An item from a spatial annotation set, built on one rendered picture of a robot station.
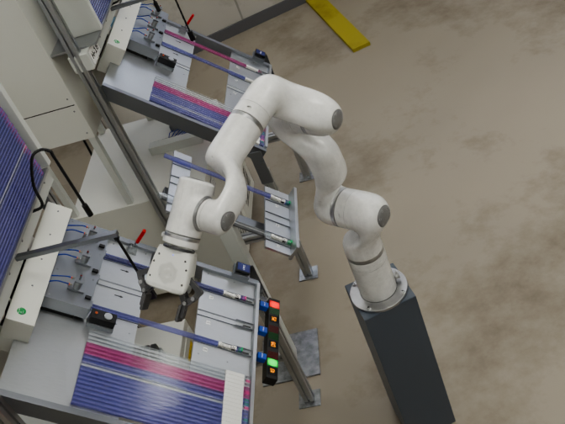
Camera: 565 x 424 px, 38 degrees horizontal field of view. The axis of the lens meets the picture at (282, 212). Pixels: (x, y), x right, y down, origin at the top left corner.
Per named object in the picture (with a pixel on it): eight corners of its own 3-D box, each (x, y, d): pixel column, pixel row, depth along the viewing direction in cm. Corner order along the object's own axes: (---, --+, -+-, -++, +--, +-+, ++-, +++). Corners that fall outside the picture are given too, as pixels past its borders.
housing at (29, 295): (61, 238, 267) (72, 209, 258) (23, 356, 230) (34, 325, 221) (38, 230, 265) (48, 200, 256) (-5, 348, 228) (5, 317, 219)
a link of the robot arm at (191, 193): (210, 241, 188) (180, 231, 193) (225, 186, 188) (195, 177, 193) (188, 238, 181) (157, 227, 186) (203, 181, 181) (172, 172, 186)
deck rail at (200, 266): (252, 292, 285) (259, 280, 281) (252, 296, 283) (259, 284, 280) (52, 228, 267) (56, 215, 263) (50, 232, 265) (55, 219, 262)
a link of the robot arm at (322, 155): (361, 240, 239) (316, 230, 249) (379, 209, 244) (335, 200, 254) (298, 119, 205) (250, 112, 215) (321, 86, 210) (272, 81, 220)
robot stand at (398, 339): (434, 386, 313) (393, 262, 270) (456, 421, 299) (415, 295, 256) (392, 407, 313) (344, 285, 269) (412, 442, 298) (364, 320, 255)
